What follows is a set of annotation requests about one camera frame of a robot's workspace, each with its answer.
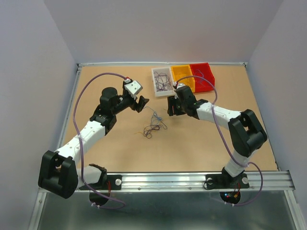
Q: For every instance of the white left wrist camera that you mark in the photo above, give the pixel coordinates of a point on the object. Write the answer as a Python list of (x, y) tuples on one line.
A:
[(133, 87)]

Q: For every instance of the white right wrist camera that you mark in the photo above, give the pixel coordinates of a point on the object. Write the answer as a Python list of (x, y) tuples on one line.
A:
[(177, 85)]

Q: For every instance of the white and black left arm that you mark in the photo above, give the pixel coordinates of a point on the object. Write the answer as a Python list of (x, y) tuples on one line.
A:
[(58, 171)]

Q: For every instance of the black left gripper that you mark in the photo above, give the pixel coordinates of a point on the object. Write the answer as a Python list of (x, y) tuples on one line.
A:
[(138, 107)]

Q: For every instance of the white plastic bin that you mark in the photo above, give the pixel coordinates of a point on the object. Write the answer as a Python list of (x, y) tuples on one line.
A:
[(162, 81)]

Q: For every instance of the aluminium mounting rail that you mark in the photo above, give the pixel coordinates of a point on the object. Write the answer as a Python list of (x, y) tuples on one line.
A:
[(197, 181)]

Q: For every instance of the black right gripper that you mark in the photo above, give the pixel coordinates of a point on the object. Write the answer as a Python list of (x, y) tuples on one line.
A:
[(171, 101)]

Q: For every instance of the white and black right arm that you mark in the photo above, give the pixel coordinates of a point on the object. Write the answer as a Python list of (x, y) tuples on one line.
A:
[(246, 132)]

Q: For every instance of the red plastic bin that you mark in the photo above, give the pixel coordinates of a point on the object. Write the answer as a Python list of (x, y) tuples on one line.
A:
[(205, 80)]

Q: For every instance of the yellow plastic bin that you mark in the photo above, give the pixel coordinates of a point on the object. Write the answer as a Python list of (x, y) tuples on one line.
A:
[(183, 71)]

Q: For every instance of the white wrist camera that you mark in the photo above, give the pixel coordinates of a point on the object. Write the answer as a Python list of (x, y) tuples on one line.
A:
[(133, 87), (177, 85)]

